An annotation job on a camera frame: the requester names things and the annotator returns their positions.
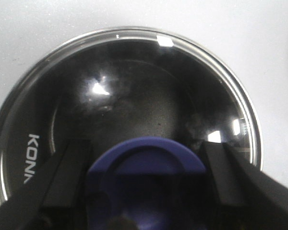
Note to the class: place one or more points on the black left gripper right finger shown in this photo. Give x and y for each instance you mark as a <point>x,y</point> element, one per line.
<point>241,196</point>

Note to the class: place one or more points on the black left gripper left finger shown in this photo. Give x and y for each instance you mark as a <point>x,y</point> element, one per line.
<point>54,198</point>

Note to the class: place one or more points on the glass lid with blue knob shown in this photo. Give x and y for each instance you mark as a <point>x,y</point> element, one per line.
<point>146,100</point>

